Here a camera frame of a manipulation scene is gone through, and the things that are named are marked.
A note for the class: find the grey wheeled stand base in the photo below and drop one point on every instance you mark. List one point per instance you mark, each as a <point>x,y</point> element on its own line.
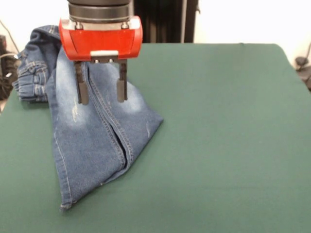
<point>301,61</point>
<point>5,80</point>

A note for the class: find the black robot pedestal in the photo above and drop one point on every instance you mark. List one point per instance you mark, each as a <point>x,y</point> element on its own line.
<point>165,21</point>

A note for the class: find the blue denim jeans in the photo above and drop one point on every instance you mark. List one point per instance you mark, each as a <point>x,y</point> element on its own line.
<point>85,140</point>

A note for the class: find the dark green table cloth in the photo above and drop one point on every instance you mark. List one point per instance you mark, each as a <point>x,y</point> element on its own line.
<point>218,145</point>

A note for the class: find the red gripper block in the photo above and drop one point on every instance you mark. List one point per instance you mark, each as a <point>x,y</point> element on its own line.
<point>102,41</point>

